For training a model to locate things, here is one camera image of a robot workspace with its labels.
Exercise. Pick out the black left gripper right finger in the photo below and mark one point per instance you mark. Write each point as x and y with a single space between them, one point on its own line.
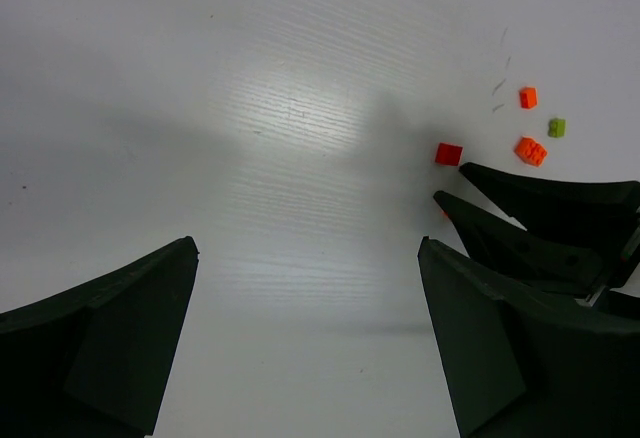
520 362

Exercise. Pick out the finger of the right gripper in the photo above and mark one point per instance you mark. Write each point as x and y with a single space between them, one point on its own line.
514 252
600 216

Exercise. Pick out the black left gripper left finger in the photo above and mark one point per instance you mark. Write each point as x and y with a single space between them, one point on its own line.
94 360

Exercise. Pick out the dark red square lego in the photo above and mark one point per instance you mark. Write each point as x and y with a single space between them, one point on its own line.
448 154

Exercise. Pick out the orange two-by-two lego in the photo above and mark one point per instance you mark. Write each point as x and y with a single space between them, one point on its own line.
531 152

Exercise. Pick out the lime green lego upper left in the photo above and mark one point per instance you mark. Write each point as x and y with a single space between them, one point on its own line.
556 127

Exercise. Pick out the small orange lego upper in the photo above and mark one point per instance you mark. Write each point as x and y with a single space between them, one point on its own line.
528 97

